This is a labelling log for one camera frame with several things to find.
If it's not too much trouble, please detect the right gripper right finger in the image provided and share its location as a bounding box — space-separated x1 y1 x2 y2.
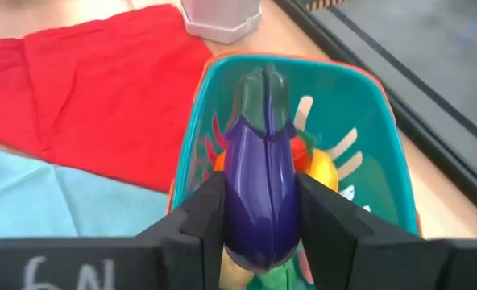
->
297 172 452 290

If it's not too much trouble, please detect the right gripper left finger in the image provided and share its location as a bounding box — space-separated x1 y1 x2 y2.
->
135 171 226 290

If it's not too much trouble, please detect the pink toy apple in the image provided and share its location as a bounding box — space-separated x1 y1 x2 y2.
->
298 251 316 285

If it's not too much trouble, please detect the tan toy potato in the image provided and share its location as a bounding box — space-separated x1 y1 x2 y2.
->
218 249 255 290

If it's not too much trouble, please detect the yellow toy lemon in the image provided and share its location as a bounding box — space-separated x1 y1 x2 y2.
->
309 148 340 193

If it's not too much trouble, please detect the purple toy eggplant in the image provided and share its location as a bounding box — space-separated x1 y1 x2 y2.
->
222 64 302 275

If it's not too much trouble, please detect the small red toy strawberry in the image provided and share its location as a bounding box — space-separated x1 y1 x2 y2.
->
290 135 318 174

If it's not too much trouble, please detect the light blue cloth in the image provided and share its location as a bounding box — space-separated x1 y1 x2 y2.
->
0 144 171 242

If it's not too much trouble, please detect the teal basket with orange rim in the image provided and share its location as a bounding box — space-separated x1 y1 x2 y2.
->
167 50 423 290

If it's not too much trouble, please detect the red cloth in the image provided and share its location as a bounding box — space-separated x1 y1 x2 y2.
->
0 3 214 194

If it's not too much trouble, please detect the white hexagonal plant pot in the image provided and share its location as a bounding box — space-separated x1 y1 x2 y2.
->
180 0 263 44

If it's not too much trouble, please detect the black hazard-striped floor mat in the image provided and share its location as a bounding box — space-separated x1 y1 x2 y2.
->
302 0 348 12

